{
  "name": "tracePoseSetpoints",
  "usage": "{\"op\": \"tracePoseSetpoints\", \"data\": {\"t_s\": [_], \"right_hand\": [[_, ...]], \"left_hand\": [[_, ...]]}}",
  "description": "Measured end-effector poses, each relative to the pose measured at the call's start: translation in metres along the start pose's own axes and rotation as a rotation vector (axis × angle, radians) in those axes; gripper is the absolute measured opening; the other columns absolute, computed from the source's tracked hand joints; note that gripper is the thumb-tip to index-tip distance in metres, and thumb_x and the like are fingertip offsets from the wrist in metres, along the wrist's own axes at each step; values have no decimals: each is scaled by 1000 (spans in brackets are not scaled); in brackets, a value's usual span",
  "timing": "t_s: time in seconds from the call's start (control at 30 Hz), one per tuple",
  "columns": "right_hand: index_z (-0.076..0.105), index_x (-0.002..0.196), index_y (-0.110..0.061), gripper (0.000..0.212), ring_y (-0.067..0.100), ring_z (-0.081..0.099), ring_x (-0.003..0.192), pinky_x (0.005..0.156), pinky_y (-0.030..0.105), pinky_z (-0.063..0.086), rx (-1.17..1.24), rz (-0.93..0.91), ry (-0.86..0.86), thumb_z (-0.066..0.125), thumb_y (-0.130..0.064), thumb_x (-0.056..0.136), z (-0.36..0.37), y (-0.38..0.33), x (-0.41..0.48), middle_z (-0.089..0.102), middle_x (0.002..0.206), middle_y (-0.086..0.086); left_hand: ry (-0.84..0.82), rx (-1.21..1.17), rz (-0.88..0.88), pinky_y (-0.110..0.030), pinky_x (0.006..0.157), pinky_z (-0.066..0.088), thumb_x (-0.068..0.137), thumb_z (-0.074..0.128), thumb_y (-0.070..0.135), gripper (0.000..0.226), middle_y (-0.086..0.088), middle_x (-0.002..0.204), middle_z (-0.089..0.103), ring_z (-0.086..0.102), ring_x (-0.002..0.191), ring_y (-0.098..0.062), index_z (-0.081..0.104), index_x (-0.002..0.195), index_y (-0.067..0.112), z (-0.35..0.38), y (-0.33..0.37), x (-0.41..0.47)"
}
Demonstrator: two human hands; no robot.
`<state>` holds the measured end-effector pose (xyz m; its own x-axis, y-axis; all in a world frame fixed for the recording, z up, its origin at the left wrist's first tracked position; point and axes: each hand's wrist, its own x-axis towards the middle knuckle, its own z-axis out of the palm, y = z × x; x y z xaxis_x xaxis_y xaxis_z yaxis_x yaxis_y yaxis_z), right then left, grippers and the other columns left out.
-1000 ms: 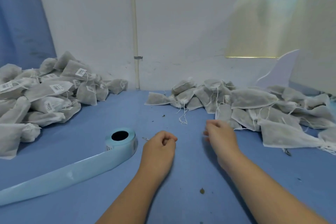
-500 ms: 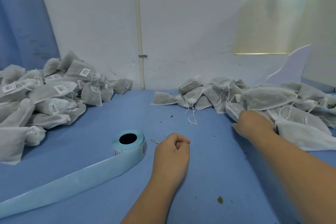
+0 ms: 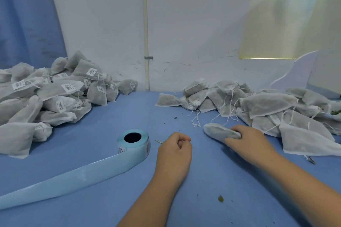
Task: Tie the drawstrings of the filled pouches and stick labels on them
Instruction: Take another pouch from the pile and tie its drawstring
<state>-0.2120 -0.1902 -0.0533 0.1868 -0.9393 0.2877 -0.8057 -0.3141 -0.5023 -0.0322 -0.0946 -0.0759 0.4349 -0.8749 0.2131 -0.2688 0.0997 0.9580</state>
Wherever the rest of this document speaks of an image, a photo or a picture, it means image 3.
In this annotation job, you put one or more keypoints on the blue curtain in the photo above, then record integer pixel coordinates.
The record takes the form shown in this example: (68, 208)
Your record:
(24, 19)

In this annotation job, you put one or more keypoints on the person's left hand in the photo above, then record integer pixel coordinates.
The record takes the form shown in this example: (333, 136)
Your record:
(173, 160)

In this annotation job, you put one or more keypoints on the person's right hand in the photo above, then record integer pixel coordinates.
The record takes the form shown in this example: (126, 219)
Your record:
(250, 144)

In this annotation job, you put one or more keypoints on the pile of labelled herb bags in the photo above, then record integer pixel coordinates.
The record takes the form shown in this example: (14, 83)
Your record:
(50, 102)

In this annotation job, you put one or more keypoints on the white curved board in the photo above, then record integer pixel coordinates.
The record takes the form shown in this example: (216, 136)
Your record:
(295, 72)

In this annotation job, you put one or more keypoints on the pile of unlabelled herb bags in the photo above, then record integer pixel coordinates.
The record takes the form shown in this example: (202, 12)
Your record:
(261, 107)

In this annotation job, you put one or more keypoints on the white sachet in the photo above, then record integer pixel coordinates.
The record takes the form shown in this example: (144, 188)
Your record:
(221, 130)

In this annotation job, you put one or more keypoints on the person's right forearm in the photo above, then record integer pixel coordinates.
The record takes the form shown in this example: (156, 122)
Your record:
(306, 195)

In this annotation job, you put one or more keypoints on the person's left forearm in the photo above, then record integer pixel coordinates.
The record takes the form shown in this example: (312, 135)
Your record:
(146, 211)

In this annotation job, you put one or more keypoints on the large beige panel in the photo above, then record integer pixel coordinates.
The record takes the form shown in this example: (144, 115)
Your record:
(327, 27)

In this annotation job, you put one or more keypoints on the grey pipe clamp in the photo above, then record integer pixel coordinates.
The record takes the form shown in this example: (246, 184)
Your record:
(148, 57)

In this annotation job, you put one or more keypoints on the blue label roll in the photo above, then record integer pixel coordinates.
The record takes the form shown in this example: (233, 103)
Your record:
(132, 143)

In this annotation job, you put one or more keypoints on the white wall pipe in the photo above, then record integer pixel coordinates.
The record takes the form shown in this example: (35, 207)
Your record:
(145, 22)

